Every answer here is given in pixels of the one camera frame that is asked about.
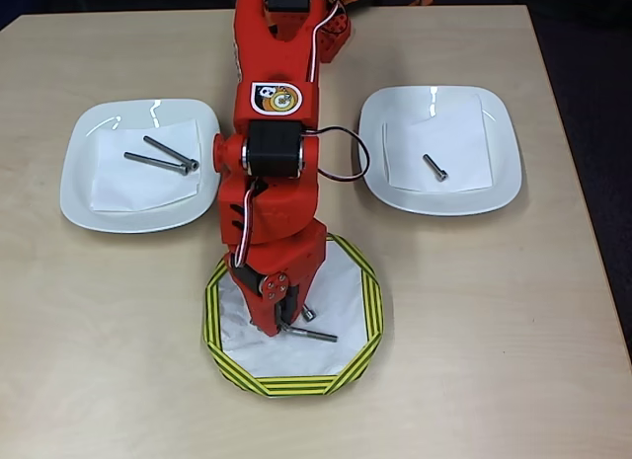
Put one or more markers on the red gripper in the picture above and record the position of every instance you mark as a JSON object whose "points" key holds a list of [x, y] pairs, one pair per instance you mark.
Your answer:
{"points": [[273, 289]]}

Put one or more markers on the long steel bolt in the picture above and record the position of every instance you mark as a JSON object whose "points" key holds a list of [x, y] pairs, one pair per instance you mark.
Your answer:
{"points": [[165, 150], [153, 161], [316, 335]]}

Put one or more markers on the short steel bolt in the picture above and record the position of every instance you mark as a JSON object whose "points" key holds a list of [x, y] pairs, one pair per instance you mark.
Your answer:
{"points": [[434, 167], [309, 314]]}

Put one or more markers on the red robot arm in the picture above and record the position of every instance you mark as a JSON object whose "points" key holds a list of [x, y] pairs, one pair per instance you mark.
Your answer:
{"points": [[276, 49]]}

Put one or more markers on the white crinkled paper sheet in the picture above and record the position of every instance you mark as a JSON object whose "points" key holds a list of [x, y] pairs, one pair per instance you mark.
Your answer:
{"points": [[336, 291]]}

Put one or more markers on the yellow black striped plate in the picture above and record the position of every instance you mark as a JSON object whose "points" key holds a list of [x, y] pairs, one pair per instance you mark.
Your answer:
{"points": [[372, 306]]}

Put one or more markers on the white paper napkin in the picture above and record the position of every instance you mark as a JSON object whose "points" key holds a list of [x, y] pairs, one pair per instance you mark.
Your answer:
{"points": [[143, 192], [434, 133]]}

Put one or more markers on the white square ceramic plate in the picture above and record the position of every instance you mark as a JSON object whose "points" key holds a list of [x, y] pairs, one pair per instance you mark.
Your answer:
{"points": [[506, 148], [79, 202]]}

